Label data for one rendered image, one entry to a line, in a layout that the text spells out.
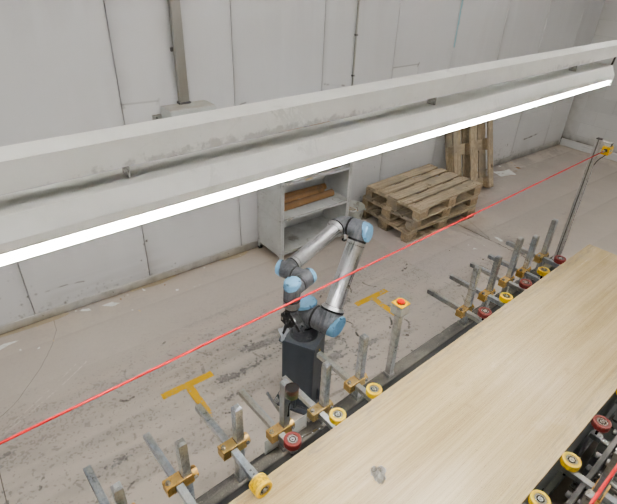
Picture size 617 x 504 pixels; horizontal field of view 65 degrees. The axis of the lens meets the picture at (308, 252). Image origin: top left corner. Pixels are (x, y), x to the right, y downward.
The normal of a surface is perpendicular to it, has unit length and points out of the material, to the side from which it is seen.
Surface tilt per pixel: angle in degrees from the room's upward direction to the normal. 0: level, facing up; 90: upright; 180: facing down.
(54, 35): 90
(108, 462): 0
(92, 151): 90
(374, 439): 0
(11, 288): 90
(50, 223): 61
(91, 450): 0
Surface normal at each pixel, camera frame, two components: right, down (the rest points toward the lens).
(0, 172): 0.65, 0.42
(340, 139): 0.58, -0.05
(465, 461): 0.04, -0.85
